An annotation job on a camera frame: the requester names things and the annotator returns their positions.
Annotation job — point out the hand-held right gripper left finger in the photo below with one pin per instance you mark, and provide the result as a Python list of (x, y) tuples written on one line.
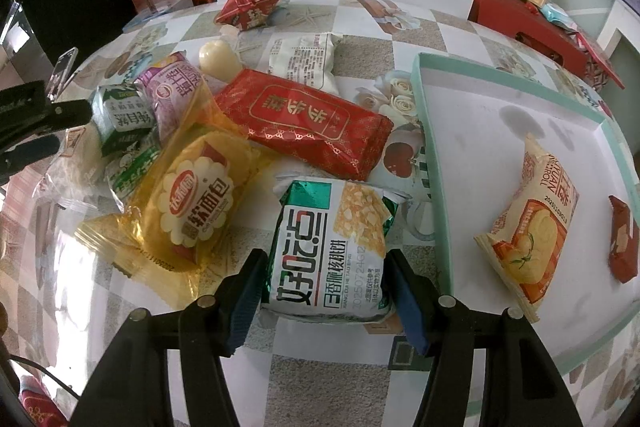
[(245, 302)]

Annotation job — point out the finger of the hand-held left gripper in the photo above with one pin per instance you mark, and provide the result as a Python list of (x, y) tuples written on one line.
[(30, 153), (65, 113)]

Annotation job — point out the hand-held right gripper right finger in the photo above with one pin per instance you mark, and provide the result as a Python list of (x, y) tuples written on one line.
[(407, 302)]

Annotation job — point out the clear-wrapped white round pastry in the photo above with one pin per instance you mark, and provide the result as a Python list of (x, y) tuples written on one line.
[(70, 167)]

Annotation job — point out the green white milk packet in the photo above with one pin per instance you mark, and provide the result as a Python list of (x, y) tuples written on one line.
[(120, 117), (132, 172)]

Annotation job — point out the green white cookie packet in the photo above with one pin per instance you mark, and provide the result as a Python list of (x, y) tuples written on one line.
[(330, 247)]

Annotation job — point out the yellow clear bread packet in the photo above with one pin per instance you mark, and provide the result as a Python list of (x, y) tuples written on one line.
[(190, 202)]

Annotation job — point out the mint green shallow box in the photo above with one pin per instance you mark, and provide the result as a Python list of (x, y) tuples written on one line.
[(500, 147)]

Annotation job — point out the long red gold-print packet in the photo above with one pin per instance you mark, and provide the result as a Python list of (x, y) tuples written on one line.
[(305, 127)]

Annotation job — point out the smartphone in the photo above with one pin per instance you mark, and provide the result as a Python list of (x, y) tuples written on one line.
[(62, 72)]

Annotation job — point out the checkered printed tablecloth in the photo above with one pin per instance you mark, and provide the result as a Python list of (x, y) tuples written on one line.
[(300, 382)]

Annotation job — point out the pink purple snack packet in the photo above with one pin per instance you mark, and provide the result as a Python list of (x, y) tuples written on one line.
[(170, 94)]

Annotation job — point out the orange cream snack packet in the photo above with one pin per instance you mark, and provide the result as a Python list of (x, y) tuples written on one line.
[(535, 232)]

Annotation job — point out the red pyramid snack packet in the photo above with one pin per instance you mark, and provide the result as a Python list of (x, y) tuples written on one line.
[(247, 4)]

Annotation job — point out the small red brown packet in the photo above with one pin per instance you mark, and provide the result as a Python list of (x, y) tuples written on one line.
[(622, 239)]

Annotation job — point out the red cloth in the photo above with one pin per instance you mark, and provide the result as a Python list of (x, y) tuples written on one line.
[(35, 402)]

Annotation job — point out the white snack packet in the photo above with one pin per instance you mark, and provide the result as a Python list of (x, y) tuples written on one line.
[(300, 59)]

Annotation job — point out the large red box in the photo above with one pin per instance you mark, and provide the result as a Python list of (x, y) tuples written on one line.
[(525, 27)]

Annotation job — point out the light blue packet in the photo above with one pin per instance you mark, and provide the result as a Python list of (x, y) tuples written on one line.
[(557, 14)]

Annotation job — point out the white shelf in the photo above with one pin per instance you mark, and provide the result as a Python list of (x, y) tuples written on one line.
[(620, 22)]

